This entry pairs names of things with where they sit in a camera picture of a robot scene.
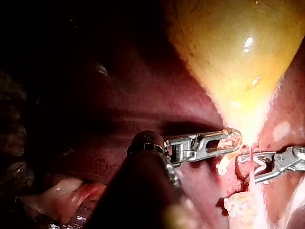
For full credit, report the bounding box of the right arm instrument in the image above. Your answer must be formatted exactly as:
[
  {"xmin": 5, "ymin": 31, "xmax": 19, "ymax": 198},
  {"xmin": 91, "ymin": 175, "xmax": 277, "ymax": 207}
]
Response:
[{"xmin": 273, "ymin": 146, "xmax": 305, "ymax": 173}]

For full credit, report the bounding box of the gallbladder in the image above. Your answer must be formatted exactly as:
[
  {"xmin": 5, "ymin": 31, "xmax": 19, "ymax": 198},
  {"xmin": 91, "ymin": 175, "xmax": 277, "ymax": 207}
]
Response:
[{"xmin": 163, "ymin": 0, "xmax": 305, "ymax": 150}]

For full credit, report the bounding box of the right arm instrument jaw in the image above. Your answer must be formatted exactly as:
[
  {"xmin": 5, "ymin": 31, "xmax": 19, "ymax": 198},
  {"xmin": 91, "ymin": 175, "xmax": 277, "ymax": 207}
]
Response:
[
  {"xmin": 254, "ymin": 167, "xmax": 287, "ymax": 185},
  {"xmin": 239, "ymin": 152, "xmax": 275, "ymax": 162}
]

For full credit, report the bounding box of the dark red liver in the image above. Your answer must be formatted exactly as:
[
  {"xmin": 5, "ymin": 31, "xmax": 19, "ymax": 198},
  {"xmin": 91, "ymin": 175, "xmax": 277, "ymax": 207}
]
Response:
[{"xmin": 0, "ymin": 0, "xmax": 305, "ymax": 229}]

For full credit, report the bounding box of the white clip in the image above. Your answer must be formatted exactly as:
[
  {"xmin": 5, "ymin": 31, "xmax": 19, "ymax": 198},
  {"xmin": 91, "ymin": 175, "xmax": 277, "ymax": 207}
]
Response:
[{"xmin": 252, "ymin": 159, "xmax": 272, "ymax": 175}]

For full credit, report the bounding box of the left arm instrument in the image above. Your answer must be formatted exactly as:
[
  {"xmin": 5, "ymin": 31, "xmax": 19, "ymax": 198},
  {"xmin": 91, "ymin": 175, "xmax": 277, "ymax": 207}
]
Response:
[{"xmin": 127, "ymin": 130, "xmax": 203, "ymax": 168}]

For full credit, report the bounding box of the pale fatty tissue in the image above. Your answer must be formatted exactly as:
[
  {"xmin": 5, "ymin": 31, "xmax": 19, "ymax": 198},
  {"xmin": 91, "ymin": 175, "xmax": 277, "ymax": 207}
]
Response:
[
  {"xmin": 223, "ymin": 192, "xmax": 254, "ymax": 218},
  {"xmin": 19, "ymin": 173, "xmax": 107, "ymax": 225}
]

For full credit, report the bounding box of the left arm instrument jaw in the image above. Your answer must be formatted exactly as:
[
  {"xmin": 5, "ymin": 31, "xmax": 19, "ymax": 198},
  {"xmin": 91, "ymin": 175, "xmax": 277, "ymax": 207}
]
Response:
[
  {"xmin": 194, "ymin": 149, "xmax": 239, "ymax": 163},
  {"xmin": 198, "ymin": 128, "xmax": 244, "ymax": 154}
]

